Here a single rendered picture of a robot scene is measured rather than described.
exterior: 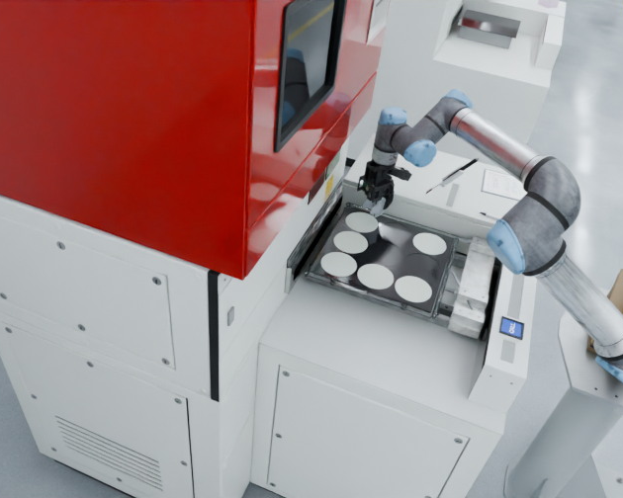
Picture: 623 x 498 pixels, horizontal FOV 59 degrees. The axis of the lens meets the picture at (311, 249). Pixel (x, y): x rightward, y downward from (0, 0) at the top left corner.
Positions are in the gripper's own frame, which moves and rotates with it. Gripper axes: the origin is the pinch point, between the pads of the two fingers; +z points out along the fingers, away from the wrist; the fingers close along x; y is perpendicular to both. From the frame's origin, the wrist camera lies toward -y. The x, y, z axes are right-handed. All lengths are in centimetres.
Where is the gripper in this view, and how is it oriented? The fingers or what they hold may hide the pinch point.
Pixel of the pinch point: (377, 212)
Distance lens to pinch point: 175.5
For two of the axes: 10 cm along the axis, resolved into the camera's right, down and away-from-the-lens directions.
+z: -1.0, 7.6, 6.5
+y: -8.0, 3.3, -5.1
